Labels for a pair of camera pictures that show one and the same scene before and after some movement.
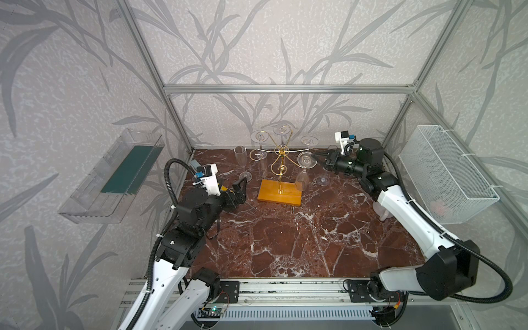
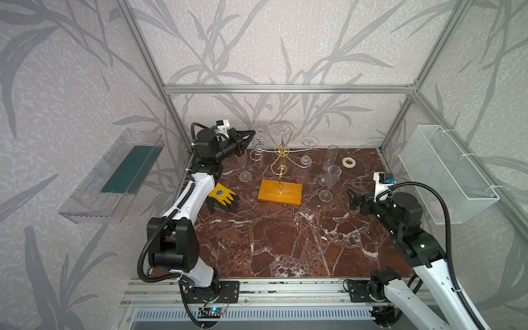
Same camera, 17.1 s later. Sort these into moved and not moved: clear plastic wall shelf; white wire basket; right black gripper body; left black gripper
Moved: left black gripper; right black gripper body
Not moved: white wire basket; clear plastic wall shelf
